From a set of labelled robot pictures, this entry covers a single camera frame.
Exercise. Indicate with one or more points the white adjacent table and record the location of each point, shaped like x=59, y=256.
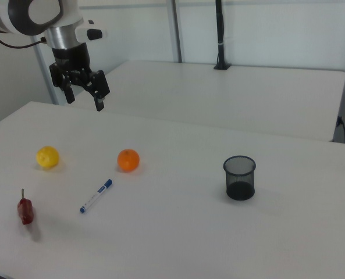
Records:
x=218, y=98

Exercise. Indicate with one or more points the gray partition post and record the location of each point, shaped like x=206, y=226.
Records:
x=175, y=29

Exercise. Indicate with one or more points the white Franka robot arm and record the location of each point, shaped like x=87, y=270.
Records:
x=15, y=14

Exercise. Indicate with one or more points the red chili pepper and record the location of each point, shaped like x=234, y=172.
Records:
x=25, y=210

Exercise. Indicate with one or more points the gray partition rail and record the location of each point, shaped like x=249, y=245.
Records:
x=248, y=6

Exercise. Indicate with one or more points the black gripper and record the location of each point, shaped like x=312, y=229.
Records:
x=71, y=59

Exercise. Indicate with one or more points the black mesh pen cup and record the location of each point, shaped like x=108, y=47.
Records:
x=239, y=191

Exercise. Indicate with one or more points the blue and white marker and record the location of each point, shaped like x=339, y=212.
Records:
x=95, y=197

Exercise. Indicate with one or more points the orange mandarin fruit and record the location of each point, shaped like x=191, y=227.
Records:
x=128, y=160

